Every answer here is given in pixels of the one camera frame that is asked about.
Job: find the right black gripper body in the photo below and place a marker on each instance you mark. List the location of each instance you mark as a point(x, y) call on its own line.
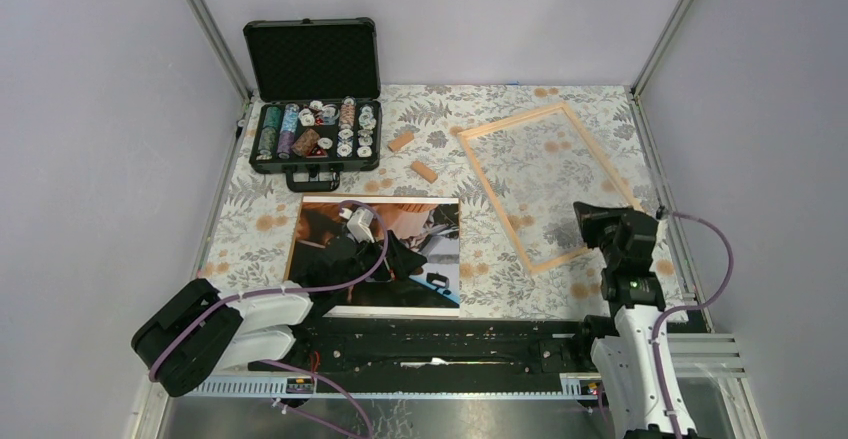
point(611, 254)

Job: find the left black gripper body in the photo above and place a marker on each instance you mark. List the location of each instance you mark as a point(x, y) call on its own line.
point(366, 257)

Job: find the photo print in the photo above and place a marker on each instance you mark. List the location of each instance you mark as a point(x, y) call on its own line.
point(322, 243)

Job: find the light wooden picture frame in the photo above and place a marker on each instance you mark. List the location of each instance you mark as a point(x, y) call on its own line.
point(533, 167)

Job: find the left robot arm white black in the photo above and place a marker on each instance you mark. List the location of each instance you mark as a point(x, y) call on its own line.
point(202, 330)

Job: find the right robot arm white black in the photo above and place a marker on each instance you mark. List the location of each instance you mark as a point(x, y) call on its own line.
point(630, 348)

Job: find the wooden block near photo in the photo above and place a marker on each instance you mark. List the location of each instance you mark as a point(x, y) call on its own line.
point(424, 171)

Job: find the floral patterned table mat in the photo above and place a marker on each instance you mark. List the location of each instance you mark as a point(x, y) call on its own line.
point(493, 282)

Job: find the wooden block near case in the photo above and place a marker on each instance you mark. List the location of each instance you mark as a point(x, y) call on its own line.
point(401, 141)

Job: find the black poker chip case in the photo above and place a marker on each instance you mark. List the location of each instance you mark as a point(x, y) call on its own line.
point(320, 86)

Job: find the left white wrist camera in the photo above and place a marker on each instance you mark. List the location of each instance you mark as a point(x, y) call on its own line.
point(359, 225)

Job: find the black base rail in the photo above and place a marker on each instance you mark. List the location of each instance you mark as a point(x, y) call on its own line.
point(356, 346)

